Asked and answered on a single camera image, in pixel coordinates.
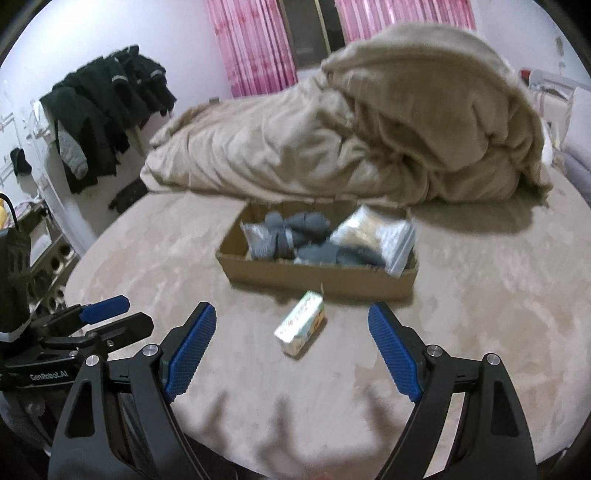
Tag white floral pillow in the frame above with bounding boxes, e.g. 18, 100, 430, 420
550, 86, 591, 169

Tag grey patterned sock pair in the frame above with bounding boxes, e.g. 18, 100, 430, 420
254, 211, 332, 261

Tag black suitcase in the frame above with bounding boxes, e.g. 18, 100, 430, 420
108, 178, 148, 214

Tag beige bed sheet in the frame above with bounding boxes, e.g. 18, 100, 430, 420
65, 171, 590, 479

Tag green white tissue pack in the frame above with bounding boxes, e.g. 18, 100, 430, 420
273, 291, 325, 357

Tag beige rumpled duvet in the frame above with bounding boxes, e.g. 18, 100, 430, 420
140, 23, 552, 205

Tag black clothes on rack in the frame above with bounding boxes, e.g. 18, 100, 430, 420
40, 45, 176, 195

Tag cotton swab zip bag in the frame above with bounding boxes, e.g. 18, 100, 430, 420
329, 205, 416, 277

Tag pink curtain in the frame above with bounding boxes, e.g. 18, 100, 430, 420
205, 1, 476, 97

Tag grey pillow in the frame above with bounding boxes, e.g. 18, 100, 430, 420
562, 153, 591, 205

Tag silver foil snack bag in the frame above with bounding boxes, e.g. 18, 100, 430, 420
239, 222, 269, 258

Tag brown cardboard box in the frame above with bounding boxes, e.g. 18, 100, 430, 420
215, 200, 419, 302

